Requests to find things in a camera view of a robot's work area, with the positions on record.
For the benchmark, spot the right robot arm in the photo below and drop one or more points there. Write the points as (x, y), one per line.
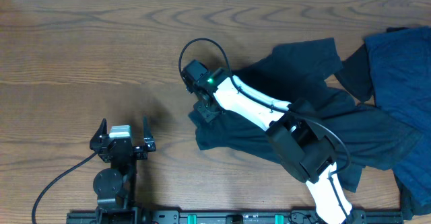
(305, 147)

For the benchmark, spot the blue garment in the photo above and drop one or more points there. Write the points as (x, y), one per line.
(399, 62)

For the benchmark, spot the dark teal t-shirt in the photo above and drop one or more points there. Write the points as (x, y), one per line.
(298, 71)

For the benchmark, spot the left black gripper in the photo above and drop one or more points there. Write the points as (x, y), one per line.
(98, 143)

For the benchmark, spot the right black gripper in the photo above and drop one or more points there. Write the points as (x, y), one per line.
(200, 108)

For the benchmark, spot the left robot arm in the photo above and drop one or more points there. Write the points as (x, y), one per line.
(115, 186)

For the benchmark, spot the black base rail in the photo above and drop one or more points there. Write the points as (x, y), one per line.
(175, 217)

